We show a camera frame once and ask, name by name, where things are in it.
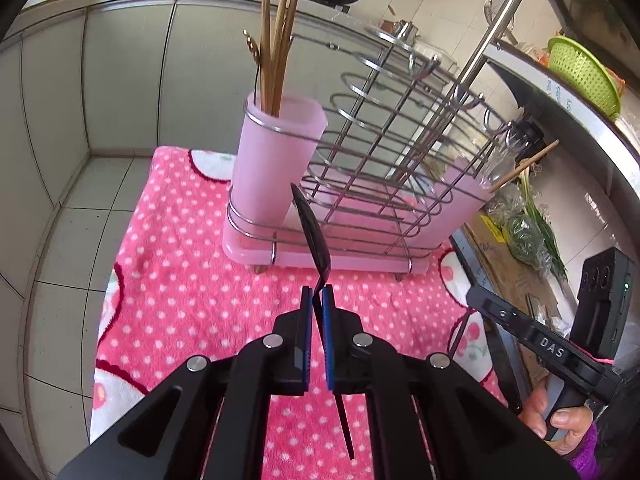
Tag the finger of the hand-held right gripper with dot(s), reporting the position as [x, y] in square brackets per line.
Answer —
[515, 322]

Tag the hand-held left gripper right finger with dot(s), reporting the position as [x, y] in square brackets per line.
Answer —
[327, 340]

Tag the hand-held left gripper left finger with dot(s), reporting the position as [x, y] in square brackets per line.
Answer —
[305, 340]

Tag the black spoon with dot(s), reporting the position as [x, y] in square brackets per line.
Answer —
[312, 240]

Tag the pink utensil cup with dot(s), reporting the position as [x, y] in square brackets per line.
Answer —
[270, 170]
[462, 200]

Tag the wooden chopstick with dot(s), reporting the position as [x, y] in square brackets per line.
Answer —
[525, 165]
[267, 35]
[295, 7]
[283, 35]

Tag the person's right forearm purple sleeve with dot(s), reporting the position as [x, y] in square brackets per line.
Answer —
[587, 455]

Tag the person's right hand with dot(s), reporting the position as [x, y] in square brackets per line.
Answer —
[567, 420]

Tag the cardboard box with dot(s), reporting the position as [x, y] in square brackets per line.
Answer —
[505, 280]

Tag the plastic bag of greens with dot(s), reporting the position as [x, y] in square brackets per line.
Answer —
[520, 240]

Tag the green scallions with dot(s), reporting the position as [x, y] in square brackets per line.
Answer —
[547, 240]

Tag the pink polka dot blanket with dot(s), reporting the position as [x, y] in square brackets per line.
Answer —
[190, 285]

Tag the stainless steel table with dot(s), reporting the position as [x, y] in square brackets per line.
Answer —
[560, 102]

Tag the green plastic colander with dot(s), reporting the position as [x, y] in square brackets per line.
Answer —
[582, 75]

